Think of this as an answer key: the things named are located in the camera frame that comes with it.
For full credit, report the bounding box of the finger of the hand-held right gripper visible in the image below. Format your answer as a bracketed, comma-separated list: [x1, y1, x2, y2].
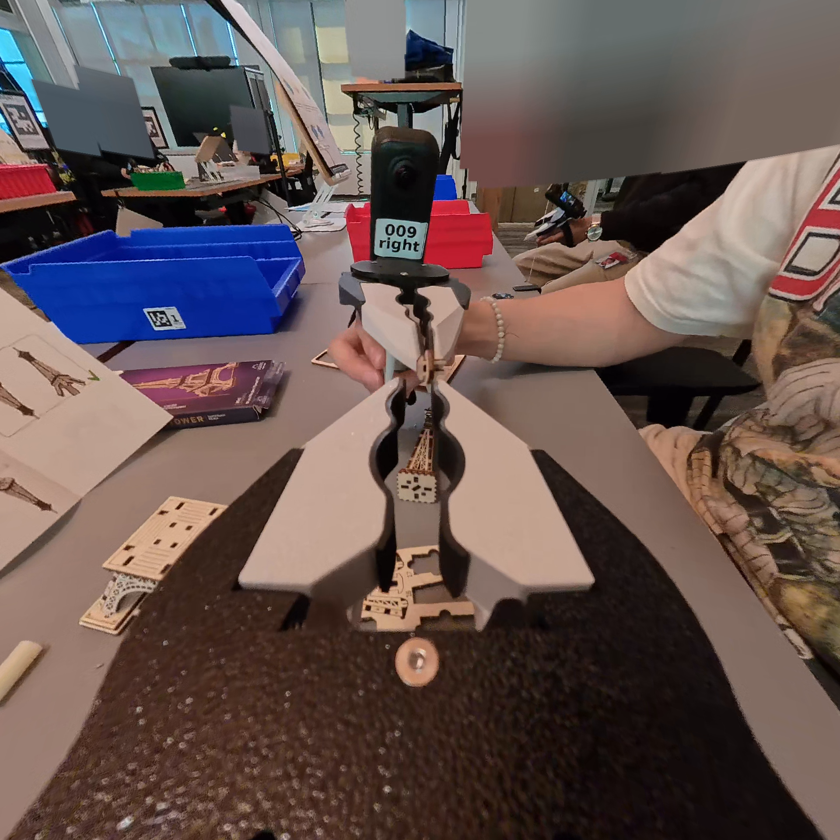
[357, 282, 425, 375]
[420, 285, 467, 370]

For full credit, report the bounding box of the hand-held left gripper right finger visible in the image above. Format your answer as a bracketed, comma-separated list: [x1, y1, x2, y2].
[433, 381, 595, 630]

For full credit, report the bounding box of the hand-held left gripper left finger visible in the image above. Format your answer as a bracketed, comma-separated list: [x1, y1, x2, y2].
[238, 379, 399, 630]

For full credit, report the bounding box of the person's right forearm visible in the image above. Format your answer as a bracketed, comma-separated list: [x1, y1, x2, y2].
[495, 272, 660, 368]

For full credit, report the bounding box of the standing desk with wooden top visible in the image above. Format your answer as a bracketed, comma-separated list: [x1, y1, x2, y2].
[341, 82, 463, 194]

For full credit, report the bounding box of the grey desk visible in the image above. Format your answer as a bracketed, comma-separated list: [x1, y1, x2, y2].
[0, 217, 840, 840]

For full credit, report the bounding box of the person's right hand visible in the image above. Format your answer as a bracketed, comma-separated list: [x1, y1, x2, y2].
[328, 302, 497, 396]

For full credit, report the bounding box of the wooden sheet with jagged cutouts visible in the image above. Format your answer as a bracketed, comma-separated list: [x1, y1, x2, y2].
[310, 348, 467, 383]

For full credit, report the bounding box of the red storage bin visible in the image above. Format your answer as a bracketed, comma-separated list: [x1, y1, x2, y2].
[0, 164, 57, 200]
[344, 200, 494, 270]

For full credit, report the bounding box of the clear acrylic stand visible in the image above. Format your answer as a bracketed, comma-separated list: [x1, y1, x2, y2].
[289, 177, 349, 232]

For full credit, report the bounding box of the wooden tower spire model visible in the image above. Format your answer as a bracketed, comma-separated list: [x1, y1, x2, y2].
[397, 407, 439, 506]

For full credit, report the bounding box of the dark blue bag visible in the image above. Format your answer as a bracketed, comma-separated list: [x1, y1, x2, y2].
[405, 29, 455, 73]

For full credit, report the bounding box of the wooden sheet with slot cutouts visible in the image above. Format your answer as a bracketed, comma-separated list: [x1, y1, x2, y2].
[360, 545, 475, 623]

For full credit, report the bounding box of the white poster board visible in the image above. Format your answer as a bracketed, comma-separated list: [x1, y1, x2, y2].
[217, 0, 353, 186]

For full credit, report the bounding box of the wooden square platform piece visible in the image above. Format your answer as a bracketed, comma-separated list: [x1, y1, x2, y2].
[103, 497, 228, 583]

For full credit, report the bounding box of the purple puzzle box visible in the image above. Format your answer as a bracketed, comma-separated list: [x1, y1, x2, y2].
[120, 360, 286, 431]

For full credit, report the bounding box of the wooden top table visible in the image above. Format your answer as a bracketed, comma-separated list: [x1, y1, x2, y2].
[101, 172, 290, 227]

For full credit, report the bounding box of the wooden arch leg piece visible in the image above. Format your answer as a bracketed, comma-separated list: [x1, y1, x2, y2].
[79, 571, 158, 635]

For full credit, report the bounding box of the black monitor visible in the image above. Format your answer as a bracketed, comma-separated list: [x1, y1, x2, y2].
[151, 66, 263, 149]

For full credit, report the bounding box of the black chair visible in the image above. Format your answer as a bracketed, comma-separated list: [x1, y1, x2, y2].
[597, 341, 763, 431]

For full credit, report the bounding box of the white paper tag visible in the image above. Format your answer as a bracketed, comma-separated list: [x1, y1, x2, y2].
[115, 206, 164, 237]

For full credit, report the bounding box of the white assembly instruction sheet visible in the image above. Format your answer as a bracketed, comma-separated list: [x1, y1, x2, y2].
[0, 289, 173, 572]

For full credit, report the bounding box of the grey monitor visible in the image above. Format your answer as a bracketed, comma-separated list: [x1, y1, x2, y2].
[33, 66, 156, 158]

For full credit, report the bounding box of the cream wax stick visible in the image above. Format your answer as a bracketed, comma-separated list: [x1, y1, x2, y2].
[0, 640, 44, 704]

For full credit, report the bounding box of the wooden table with bins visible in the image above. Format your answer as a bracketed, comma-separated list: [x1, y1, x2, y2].
[0, 190, 77, 215]

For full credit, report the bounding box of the pale beaded bracelet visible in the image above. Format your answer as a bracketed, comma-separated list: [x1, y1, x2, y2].
[479, 295, 508, 364]

